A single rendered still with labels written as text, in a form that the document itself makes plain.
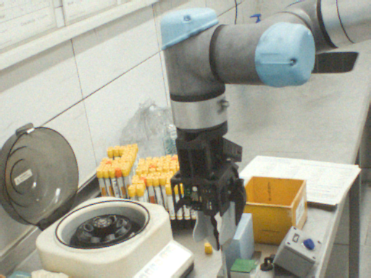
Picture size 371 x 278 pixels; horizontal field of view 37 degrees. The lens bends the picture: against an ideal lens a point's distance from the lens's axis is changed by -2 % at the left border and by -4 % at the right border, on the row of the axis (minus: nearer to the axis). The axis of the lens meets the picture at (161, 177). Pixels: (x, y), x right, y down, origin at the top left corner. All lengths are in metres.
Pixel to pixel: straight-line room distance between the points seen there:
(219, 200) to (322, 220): 0.60
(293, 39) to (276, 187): 0.70
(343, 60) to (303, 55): 2.18
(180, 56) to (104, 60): 0.96
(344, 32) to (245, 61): 0.15
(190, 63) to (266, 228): 0.59
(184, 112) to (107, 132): 0.95
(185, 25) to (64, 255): 0.57
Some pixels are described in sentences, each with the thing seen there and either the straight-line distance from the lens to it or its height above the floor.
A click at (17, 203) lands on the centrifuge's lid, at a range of 1.25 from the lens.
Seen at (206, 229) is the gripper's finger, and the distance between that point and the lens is 0.86.
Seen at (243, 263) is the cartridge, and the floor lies 0.94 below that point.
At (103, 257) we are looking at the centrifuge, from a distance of 1.07.
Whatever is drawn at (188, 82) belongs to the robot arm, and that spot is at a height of 1.35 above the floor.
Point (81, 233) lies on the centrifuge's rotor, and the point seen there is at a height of 0.98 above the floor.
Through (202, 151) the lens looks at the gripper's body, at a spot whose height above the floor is 1.25.
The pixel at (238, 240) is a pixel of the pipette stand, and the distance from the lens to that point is 1.08.
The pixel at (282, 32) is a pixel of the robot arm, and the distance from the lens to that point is 0.67.
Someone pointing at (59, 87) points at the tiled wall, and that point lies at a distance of 1.47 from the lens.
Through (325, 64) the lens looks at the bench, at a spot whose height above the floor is 0.82.
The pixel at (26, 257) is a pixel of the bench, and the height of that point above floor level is 0.88.
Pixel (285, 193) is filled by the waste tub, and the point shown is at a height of 0.94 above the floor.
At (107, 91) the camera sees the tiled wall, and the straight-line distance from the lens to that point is 1.67.
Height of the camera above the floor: 1.54
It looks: 24 degrees down
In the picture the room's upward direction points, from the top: 9 degrees counter-clockwise
